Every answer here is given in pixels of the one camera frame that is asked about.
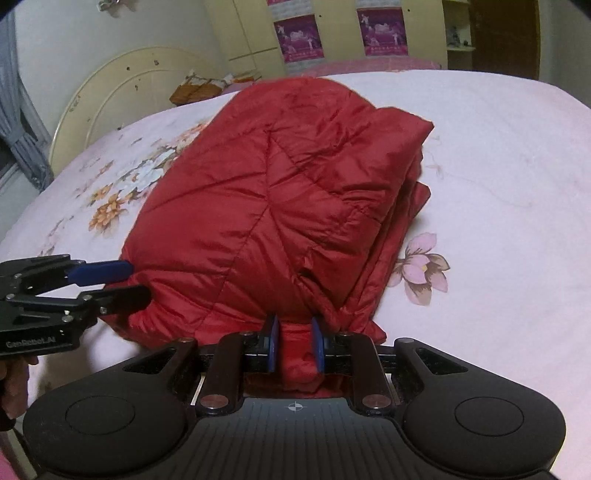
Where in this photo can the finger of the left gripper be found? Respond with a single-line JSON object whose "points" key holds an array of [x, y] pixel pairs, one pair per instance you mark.
{"points": [[95, 273], [115, 301]]}

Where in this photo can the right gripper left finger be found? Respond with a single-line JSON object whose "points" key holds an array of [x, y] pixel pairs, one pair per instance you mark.
{"points": [[227, 363]]}

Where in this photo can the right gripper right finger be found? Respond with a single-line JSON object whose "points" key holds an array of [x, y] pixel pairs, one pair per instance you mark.
{"points": [[354, 356]]}

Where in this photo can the red puffer jacket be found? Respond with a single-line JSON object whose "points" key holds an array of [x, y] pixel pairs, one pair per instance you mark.
{"points": [[292, 205]]}

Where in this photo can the person's left hand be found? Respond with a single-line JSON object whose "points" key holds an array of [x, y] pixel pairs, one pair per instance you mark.
{"points": [[14, 385]]}

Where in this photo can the grey curtain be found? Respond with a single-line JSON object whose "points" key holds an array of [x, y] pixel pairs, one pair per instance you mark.
{"points": [[24, 147]]}

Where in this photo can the white floral bed quilt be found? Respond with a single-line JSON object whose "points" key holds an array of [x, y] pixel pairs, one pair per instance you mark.
{"points": [[508, 166]]}

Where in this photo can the cream round headboard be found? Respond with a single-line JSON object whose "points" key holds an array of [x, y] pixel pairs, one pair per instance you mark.
{"points": [[129, 87]]}

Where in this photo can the pink bed sheet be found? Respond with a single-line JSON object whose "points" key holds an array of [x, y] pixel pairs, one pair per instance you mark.
{"points": [[236, 82]]}

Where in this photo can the yellow wardrobe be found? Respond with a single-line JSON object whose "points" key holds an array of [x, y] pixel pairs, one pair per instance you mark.
{"points": [[435, 30]]}

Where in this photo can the left purple poster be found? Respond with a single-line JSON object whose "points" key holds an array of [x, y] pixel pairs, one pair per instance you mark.
{"points": [[299, 39]]}

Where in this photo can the purple poster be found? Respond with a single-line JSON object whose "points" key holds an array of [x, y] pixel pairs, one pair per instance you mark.
{"points": [[299, 39], [383, 31]]}

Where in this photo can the right purple poster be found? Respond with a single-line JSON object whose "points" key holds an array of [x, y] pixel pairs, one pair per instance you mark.
{"points": [[383, 31]]}

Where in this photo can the dark brown wooden door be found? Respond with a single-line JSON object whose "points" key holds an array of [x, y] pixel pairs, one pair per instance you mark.
{"points": [[506, 36]]}

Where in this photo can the wall lamp fixture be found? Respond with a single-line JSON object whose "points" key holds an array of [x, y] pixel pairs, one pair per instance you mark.
{"points": [[106, 5]]}

